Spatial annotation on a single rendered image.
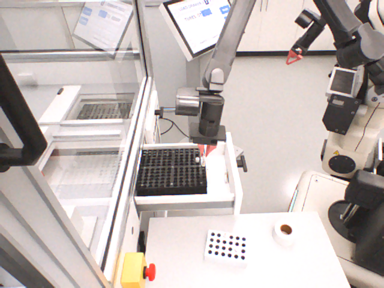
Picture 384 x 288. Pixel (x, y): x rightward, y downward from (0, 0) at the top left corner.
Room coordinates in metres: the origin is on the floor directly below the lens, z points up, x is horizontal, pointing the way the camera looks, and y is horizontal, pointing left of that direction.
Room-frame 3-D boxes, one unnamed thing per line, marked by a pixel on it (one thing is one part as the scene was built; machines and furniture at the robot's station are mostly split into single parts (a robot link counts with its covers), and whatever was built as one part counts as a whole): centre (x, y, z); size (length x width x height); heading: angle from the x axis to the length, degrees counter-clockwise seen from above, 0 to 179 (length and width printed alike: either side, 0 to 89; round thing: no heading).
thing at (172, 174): (0.59, 0.09, 0.87); 0.22 x 0.18 x 0.06; 93
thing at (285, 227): (0.42, -0.27, 0.78); 0.07 x 0.07 x 0.04
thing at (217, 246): (0.37, -0.08, 0.78); 0.12 x 0.08 x 0.04; 80
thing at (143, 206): (0.59, 0.10, 0.86); 0.40 x 0.26 x 0.06; 93
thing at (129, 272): (0.26, 0.16, 0.88); 0.07 x 0.05 x 0.07; 3
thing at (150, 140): (0.91, 0.20, 0.87); 0.29 x 0.02 x 0.11; 3
